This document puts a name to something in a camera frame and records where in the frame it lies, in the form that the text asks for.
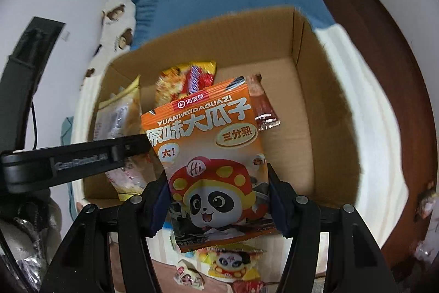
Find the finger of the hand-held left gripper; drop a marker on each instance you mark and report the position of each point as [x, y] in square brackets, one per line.
[85, 162]

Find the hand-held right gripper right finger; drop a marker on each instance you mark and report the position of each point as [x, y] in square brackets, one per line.
[279, 210]

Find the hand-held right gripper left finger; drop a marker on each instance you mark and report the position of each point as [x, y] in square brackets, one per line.
[161, 207]

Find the yellow panda snack packet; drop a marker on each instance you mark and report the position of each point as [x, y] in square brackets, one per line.
[233, 262]

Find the brown cardboard box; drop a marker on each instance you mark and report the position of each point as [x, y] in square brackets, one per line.
[291, 142]

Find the orange panda snack packet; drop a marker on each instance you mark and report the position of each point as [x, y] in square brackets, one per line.
[205, 142]

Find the teal cloth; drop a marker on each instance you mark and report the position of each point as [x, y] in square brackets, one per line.
[67, 128]

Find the cream white snack packet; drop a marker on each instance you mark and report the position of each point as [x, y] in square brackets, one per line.
[118, 114]

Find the small white candy packet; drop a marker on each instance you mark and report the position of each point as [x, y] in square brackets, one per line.
[188, 276]

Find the small red snack packet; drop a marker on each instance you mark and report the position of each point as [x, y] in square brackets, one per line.
[248, 288]

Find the white bear-print pillow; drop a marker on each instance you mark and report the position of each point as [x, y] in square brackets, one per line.
[116, 25]

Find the silver foil packet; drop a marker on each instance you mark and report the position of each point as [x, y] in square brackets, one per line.
[20, 245]

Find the brown chocolate snack packet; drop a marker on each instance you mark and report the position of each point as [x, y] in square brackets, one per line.
[262, 104]

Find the yellow red noodle snack packet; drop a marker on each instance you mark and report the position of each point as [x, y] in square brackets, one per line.
[169, 87]

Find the purple red candy bar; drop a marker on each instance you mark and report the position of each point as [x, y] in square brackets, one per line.
[196, 80]

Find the white wall sticker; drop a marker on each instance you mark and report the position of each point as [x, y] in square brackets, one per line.
[65, 35]

